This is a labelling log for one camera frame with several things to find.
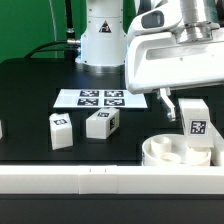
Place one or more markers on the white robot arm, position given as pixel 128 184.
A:
pixel 104 43

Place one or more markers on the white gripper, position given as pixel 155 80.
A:
pixel 174 48

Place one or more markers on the white round stool seat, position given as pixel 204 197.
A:
pixel 172 150

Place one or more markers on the white front fence bar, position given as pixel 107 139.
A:
pixel 110 180

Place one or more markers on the white block at left edge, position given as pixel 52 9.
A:
pixel 1 134

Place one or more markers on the white marker sheet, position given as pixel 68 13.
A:
pixel 96 98

